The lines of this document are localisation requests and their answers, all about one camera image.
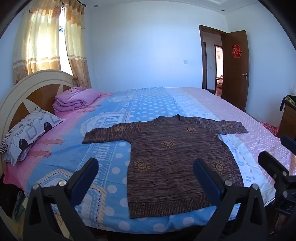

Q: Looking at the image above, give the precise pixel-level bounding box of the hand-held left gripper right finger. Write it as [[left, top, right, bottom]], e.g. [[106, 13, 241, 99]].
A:
[[193, 158, 269, 241]]

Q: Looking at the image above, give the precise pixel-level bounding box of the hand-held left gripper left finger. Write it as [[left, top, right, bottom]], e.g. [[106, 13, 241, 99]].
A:
[[23, 158, 100, 241]]

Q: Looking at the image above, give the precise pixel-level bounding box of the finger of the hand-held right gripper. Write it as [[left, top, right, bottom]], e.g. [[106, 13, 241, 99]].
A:
[[258, 151, 289, 186], [280, 134, 296, 160]]

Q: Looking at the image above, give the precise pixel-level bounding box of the brown knit sweater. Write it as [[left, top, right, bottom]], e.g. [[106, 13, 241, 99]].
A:
[[82, 114, 249, 219]]

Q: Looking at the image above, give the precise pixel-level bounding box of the clothes pile on cabinet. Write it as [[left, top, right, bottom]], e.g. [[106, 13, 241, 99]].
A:
[[279, 95, 296, 111]]

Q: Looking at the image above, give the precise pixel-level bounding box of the dark clothes pile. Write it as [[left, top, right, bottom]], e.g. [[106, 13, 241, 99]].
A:
[[0, 176, 26, 220]]

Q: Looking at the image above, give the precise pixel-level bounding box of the wooden cabinet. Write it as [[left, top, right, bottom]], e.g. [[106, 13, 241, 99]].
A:
[[276, 100, 296, 139]]

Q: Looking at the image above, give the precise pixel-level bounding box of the red cloth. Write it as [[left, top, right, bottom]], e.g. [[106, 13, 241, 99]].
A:
[[259, 122, 280, 136]]

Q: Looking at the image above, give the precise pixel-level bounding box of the blue polka dot printed blanket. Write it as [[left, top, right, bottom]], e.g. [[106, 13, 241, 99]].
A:
[[5, 87, 255, 234]]

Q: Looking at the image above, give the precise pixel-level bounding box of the patterned white pillow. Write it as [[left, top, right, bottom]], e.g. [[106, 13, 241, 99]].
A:
[[0, 107, 66, 166]]

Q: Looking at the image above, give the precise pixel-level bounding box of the folded pink quilt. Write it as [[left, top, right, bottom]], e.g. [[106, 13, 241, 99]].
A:
[[53, 86, 102, 114]]

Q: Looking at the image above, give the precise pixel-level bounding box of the brown wooden door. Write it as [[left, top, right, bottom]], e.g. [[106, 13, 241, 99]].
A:
[[221, 30, 250, 112]]

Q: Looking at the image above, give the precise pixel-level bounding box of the cream and wood headboard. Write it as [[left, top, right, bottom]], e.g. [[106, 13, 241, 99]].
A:
[[0, 70, 75, 218]]

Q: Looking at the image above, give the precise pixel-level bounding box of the narrow yellow patterned curtain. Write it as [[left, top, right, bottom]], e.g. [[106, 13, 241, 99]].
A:
[[62, 0, 92, 90]]

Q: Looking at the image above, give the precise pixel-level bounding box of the window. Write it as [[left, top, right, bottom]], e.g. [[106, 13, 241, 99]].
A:
[[59, 7, 73, 77]]

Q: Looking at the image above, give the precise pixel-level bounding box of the wide yellow patterned curtain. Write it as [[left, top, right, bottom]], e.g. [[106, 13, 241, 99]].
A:
[[13, 0, 63, 85]]

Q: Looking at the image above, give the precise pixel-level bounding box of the brown door frame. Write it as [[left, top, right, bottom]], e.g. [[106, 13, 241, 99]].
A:
[[199, 24, 228, 98]]

